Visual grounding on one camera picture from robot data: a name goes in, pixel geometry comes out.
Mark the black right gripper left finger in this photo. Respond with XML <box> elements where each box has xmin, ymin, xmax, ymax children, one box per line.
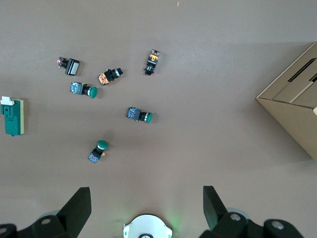
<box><xmin>17</xmin><ymin>187</ymin><xmax>92</xmax><ymax>238</ymax></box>

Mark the brown cardboard drawer box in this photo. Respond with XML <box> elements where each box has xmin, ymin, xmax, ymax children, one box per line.
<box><xmin>256</xmin><ymin>41</ymin><xmax>317</xmax><ymax>160</ymax></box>

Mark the green load switch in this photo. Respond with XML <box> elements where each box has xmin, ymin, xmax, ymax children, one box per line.
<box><xmin>0</xmin><ymin>96</ymin><xmax>25</xmax><ymax>136</ymax></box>

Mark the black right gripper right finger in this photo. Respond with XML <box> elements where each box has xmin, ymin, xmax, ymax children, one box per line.
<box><xmin>199</xmin><ymin>185</ymin><xmax>263</xmax><ymax>238</ymax></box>

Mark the black selector switch orange block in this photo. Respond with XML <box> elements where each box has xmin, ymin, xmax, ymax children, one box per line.
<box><xmin>143</xmin><ymin>49</ymin><xmax>161</xmax><ymax>76</ymax></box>
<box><xmin>97</xmin><ymin>67</ymin><xmax>124</xmax><ymax>86</ymax></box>

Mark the green mushroom push button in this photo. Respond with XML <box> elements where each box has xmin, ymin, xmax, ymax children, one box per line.
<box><xmin>88</xmin><ymin>140</ymin><xmax>110</xmax><ymax>164</ymax></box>
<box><xmin>69</xmin><ymin>81</ymin><xmax>99</xmax><ymax>99</ymax></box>
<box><xmin>126</xmin><ymin>107</ymin><xmax>153</xmax><ymax>124</ymax></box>

